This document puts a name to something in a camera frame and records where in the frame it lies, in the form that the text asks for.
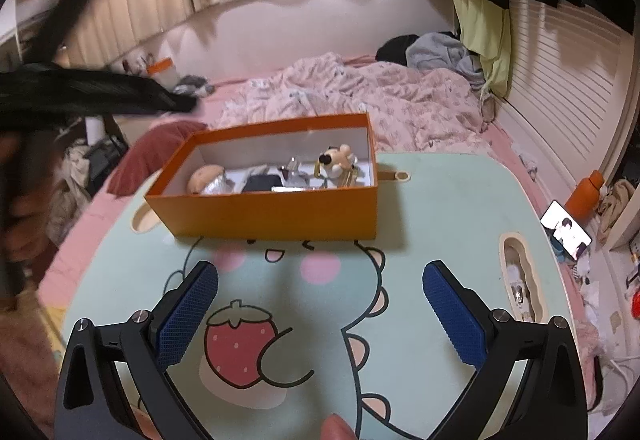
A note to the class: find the grey-blue crumpled garment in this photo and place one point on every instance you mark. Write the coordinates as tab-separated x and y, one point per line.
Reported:
440	52

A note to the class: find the black rectangular case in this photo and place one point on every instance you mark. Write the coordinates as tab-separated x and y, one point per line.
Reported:
260	182

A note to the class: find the person's right hand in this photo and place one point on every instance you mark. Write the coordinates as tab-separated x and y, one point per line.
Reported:
337	427

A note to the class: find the orange water bottle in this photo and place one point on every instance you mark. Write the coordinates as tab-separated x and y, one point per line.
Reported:
582	197

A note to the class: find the dark red pillow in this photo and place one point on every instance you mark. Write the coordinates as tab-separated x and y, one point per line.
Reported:
145	155

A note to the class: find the orange cardboard box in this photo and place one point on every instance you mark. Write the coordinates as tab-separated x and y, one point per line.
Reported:
260	215

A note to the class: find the smartphone with lit screen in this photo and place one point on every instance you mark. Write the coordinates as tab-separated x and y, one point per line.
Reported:
565	227

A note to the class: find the black crumpled garment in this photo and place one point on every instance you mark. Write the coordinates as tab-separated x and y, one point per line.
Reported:
395	50

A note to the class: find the grey small cloth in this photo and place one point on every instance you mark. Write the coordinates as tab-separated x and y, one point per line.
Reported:
192	85

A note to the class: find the clear bubble wrap ball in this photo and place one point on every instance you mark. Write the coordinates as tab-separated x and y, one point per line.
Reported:
220	185

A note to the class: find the yellow-green hanging cloth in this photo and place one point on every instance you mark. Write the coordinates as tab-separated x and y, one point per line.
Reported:
485	25

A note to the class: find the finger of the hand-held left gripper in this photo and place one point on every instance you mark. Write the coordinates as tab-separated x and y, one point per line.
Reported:
145	95
80	5

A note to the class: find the small mouse plush figure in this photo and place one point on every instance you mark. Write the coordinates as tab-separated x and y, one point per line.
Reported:
337	157

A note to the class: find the beige crumpled cloth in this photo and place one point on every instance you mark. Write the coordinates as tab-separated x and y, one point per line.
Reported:
615	205

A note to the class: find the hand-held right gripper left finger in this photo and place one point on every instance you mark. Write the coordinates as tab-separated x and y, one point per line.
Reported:
187	315

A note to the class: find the white padded headboard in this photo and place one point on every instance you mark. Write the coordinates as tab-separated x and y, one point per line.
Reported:
300	20

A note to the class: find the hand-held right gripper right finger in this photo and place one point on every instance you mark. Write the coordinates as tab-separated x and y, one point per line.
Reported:
455	320

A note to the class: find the white container with orange lid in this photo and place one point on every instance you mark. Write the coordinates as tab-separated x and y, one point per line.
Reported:
162	72

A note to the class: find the beige round plush toy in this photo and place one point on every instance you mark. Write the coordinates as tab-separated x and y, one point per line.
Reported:
200	177

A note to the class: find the pink floral blanket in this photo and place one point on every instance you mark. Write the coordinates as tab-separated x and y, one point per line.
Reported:
350	90

